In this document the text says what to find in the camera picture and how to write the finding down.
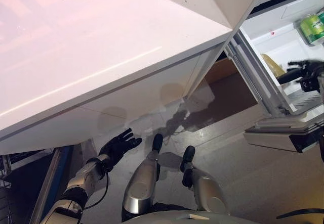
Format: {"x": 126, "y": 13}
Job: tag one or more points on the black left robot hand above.
{"x": 117, "y": 146}

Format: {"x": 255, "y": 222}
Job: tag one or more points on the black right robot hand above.
{"x": 308, "y": 69}

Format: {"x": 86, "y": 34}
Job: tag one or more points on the yellow food item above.
{"x": 270, "y": 66}

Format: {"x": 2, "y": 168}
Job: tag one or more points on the fridge door with gasket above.
{"x": 253, "y": 77}

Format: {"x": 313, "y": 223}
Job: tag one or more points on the fridge lower drawer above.
{"x": 278, "y": 135}

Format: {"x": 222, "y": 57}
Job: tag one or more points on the green drink can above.
{"x": 311, "y": 28}

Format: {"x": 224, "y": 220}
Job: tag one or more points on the white refrigerator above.
{"x": 273, "y": 39}

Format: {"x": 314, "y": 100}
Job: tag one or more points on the silver right robot leg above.
{"x": 205, "y": 188}

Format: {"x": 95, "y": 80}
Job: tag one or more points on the grey robot torso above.
{"x": 192, "y": 217}

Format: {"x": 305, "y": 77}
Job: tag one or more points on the white counter cabinet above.
{"x": 101, "y": 44}

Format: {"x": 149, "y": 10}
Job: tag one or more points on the blue panel with metal rail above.
{"x": 50, "y": 183}

